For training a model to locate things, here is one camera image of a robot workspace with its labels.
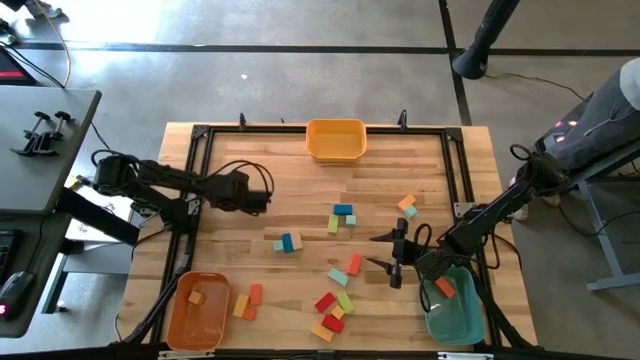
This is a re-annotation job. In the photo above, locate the yellow plastic bin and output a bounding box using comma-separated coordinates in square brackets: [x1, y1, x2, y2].
[305, 118, 368, 164]

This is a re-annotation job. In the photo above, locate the grey side desk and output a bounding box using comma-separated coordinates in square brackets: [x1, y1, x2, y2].
[0, 84, 103, 217]

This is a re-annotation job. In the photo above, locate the laptop with red screen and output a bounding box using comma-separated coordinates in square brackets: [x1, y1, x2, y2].
[0, 44, 38, 88]

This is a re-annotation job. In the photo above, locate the orange plastic bin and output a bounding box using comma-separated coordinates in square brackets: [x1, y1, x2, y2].
[165, 270, 232, 353]

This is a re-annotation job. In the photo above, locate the person's torso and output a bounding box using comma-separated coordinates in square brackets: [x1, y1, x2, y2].
[618, 56, 640, 112]

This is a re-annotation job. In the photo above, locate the black floor stand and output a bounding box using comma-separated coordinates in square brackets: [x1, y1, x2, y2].
[450, 0, 522, 81]

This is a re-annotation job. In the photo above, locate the black diagonal desk beam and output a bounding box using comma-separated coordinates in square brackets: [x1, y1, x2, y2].
[53, 185, 142, 247]

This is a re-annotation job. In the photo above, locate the black desk clamp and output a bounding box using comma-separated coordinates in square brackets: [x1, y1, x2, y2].
[33, 109, 73, 156]
[9, 110, 53, 158]

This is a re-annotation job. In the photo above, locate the long yellow block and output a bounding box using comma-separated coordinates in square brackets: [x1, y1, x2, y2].
[232, 293, 251, 319]

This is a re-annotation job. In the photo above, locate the thin black cable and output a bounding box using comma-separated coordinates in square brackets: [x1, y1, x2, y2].
[483, 71, 587, 102]

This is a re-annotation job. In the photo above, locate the black computer mouse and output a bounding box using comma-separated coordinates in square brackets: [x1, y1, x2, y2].
[0, 269, 36, 322]

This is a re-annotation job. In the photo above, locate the silver frame bracket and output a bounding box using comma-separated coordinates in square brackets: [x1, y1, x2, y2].
[436, 351, 495, 360]
[157, 350, 217, 360]

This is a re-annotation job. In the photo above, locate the black keyboard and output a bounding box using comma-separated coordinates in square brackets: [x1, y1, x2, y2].
[0, 228, 23, 287]

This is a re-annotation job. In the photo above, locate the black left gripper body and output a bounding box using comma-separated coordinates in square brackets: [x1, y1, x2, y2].
[212, 169, 274, 218]

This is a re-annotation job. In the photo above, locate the yellow hanging cable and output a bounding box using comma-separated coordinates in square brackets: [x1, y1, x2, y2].
[33, 0, 73, 89]

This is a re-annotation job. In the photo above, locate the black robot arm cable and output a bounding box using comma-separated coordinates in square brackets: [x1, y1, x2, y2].
[412, 222, 436, 254]
[197, 158, 276, 207]

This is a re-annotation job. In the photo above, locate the teal plastic bin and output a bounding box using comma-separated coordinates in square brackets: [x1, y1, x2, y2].
[417, 264, 487, 347]

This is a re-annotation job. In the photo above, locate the yellow-orange block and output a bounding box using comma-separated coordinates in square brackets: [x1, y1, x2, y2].
[309, 321, 335, 344]

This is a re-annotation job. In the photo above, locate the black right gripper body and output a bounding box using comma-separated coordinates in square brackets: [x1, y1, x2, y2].
[389, 218, 450, 290]

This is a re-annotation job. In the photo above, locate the red block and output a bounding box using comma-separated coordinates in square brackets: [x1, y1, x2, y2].
[313, 291, 337, 314]
[321, 314, 346, 335]

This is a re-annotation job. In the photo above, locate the grey metal desk frame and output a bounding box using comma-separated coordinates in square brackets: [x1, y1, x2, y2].
[562, 142, 640, 295]

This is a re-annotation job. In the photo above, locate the computer tower with lights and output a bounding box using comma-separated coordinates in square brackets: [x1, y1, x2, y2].
[532, 105, 594, 162]

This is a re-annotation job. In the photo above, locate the white paper sheet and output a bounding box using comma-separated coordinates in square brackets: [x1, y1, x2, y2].
[63, 187, 151, 247]

